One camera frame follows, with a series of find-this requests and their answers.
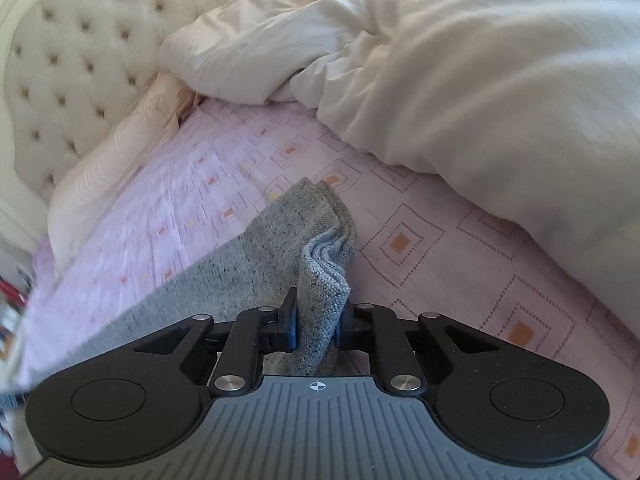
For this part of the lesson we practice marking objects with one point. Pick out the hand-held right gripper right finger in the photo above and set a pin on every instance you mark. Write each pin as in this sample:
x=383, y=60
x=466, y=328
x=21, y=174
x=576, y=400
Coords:
x=341, y=330

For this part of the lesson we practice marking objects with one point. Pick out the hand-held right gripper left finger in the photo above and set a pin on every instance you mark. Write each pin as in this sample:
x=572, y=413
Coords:
x=295, y=327

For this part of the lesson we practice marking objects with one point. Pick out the grey speckled pants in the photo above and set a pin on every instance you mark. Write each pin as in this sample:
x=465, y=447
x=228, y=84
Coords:
x=265, y=255

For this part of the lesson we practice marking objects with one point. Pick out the pink patterned bed sheet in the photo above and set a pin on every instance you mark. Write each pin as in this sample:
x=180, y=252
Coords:
x=425, y=260

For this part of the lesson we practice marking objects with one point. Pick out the cream pillow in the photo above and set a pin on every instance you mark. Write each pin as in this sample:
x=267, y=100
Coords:
x=115, y=160

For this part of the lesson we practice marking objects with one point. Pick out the cream duvet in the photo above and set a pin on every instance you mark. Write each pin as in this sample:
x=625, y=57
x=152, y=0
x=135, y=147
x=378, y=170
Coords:
x=475, y=85

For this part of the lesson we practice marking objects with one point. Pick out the cream tufted headboard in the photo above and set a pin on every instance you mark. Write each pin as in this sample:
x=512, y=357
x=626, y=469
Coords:
x=75, y=50

